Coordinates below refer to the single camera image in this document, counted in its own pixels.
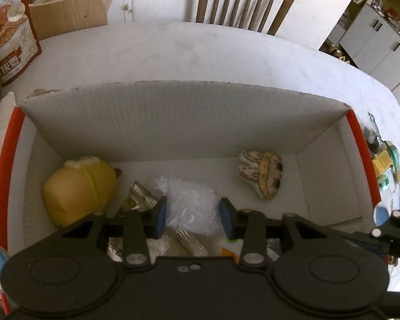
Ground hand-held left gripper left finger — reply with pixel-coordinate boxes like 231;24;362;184
58;196;169;269

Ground red cardboard box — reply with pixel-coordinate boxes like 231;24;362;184
0;80;382;315

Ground cream bunny face plush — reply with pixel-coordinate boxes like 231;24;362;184
237;149;284;201

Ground white cloth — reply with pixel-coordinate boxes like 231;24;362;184
0;91;17;174

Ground green embroidered charm pouch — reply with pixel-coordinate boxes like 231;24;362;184
368;113;400;185

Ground yellow plush toy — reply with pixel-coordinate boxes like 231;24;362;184
42;156;122;227

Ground small yellow box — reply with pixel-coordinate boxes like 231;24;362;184
371;150;395;177

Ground wooden side cabinet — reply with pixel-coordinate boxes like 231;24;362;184
28;0;134;41

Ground clear plastic bag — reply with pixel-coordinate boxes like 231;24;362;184
147;175;222;235

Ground red printed food bag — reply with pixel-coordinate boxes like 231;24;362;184
0;0;43;85

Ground silver foil packet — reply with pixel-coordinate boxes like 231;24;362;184
108;181;209;261

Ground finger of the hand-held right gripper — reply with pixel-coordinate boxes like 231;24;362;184
346;207;400;264

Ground clear bag of dark beads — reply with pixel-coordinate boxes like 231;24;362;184
365;127;385;157

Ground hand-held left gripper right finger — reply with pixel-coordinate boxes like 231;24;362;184
219;197;345;269

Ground white wooden wall cabinet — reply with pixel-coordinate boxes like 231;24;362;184
320;0;400;90

